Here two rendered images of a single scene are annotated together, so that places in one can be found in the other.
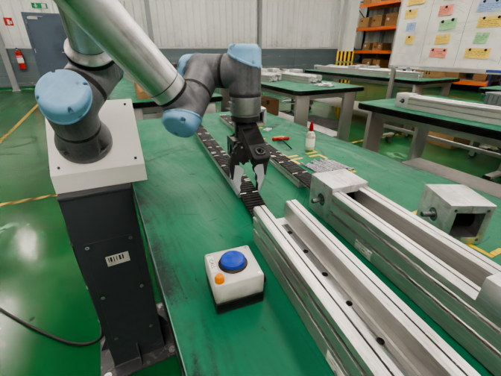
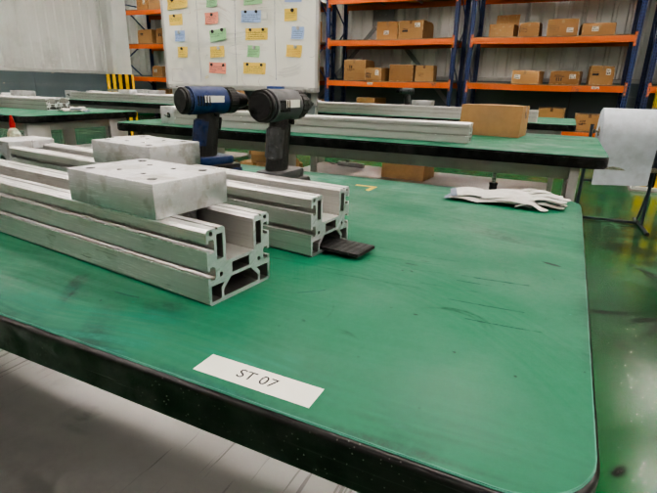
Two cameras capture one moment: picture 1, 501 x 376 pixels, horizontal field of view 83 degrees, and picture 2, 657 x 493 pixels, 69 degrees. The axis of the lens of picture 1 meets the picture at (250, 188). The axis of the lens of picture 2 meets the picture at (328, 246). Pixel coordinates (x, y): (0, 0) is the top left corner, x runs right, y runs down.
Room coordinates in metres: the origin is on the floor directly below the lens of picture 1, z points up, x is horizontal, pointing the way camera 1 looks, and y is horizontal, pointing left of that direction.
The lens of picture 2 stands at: (-0.70, -0.09, 1.01)
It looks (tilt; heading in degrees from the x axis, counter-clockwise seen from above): 19 degrees down; 322
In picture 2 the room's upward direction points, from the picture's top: 1 degrees clockwise
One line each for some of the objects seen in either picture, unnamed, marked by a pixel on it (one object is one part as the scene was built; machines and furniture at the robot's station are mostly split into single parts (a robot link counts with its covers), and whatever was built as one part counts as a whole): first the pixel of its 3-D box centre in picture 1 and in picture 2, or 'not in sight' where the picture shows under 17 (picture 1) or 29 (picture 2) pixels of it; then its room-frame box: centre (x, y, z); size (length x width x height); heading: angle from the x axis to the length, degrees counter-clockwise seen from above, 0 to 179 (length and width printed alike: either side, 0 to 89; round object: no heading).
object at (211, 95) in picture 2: not in sight; (220, 136); (0.36, -0.59, 0.89); 0.20 x 0.08 x 0.22; 99
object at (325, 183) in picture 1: (332, 195); (20, 159); (0.62, -0.20, 0.83); 0.12 x 0.09 x 0.10; 110
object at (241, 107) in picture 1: (244, 106); not in sight; (0.70, 0.02, 1.03); 0.08 x 0.08 x 0.05
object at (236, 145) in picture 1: (244, 137); not in sight; (0.70, 0.01, 0.95); 0.09 x 0.08 x 0.12; 20
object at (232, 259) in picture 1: (232, 261); not in sight; (0.36, 0.03, 0.84); 0.04 x 0.04 x 0.02
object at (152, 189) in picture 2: not in sight; (149, 196); (-0.10, -0.27, 0.87); 0.16 x 0.11 x 0.07; 20
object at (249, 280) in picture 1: (238, 275); not in sight; (0.36, 0.02, 0.81); 0.10 x 0.08 x 0.06; 110
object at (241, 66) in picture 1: (243, 70); not in sight; (0.70, 0.02, 1.11); 0.09 x 0.08 x 0.11; 73
